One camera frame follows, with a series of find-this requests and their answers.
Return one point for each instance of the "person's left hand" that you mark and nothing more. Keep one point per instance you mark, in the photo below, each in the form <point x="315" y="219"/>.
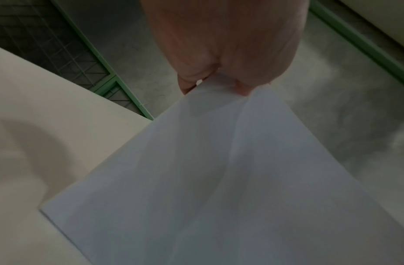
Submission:
<point x="221" y="38"/>

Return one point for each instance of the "white paper sheet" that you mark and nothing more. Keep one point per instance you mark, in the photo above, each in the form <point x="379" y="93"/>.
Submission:
<point x="221" y="181"/>

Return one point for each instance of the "green metal frame bar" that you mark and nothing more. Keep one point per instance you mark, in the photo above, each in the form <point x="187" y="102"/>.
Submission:
<point x="362" y="44"/>

